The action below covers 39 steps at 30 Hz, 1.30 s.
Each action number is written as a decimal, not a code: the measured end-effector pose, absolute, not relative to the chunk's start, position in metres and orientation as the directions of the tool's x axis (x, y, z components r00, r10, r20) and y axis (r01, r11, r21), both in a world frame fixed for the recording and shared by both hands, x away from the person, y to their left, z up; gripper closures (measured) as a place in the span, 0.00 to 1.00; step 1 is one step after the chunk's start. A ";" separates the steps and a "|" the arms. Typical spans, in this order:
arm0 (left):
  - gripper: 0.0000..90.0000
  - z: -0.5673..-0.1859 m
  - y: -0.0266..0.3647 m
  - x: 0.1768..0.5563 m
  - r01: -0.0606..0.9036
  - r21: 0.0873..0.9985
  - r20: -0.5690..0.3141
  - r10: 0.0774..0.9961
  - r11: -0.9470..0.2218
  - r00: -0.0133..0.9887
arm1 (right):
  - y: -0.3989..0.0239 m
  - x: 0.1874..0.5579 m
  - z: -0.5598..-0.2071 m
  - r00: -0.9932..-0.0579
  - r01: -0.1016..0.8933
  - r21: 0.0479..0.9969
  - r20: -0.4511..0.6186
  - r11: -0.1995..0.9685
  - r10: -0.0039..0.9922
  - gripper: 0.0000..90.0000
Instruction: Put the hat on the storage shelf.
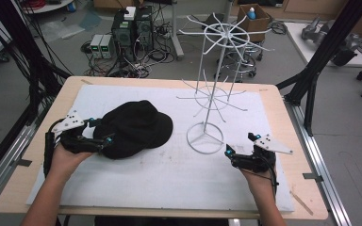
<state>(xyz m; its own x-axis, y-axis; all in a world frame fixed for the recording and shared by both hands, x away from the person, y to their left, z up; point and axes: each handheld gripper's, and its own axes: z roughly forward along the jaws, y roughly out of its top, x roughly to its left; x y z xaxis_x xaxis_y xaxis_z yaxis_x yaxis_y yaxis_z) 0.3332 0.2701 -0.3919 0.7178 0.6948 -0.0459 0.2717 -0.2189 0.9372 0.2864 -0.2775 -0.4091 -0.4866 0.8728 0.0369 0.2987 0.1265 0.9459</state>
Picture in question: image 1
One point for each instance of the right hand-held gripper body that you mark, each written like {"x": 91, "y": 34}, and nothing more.
{"x": 257, "y": 161}

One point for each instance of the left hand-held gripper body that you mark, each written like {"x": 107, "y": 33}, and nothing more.
{"x": 72, "y": 121}

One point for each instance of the black hat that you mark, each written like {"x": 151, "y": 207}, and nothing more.
{"x": 135, "y": 128}

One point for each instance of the person's right hand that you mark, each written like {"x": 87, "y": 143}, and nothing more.
{"x": 260, "y": 180}

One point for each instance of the person's left hand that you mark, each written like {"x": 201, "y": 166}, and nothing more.
{"x": 64, "y": 163}

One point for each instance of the grey tape strip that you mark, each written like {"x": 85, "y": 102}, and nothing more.
{"x": 312, "y": 177}

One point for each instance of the thin wooden stick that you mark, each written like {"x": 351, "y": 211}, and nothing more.
{"x": 301, "y": 203}

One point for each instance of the white table mat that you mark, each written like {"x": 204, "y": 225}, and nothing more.
{"x": 157, "y": 182}

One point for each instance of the black tape strip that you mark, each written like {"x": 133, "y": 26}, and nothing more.
{"x": 22, "y": 162}

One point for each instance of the chrome wheeled stool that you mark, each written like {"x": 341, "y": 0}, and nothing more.
{"x": 248, "y": 64}

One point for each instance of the white power supply unit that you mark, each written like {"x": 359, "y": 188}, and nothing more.
{"x": 96, "y": 46}
{"x": 106, "y": 46}

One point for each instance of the black computer tower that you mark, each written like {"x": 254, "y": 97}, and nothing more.
{"x": 123, "y": 34}
{"x": 144, "y": 28}

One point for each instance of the white floor board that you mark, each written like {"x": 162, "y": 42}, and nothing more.
{"x": 298, "y": 40}

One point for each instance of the cardboard box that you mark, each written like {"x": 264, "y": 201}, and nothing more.
{"x": 257, "y": 25}

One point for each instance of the white box on computer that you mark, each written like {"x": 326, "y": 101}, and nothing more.
{"x": 130, "y": 13}

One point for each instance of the round white table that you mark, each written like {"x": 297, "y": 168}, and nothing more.
{"x": 48, "y": 6}

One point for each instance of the grey table leg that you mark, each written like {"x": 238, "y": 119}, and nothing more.
{"x": 176, "y": 34}

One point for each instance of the blue bottle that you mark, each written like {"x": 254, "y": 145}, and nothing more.
{"x": 251, "y": 13}

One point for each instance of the grey robot device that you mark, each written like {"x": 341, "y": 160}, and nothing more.
{"x": 345, "y": 47}

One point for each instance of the aluminium rail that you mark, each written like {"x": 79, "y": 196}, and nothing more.
{"x": 323, "y": 175}
{"x": 3, "y": 163}

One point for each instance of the black metal frame strut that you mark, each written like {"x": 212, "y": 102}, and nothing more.
{"x": 326, "y": 50}

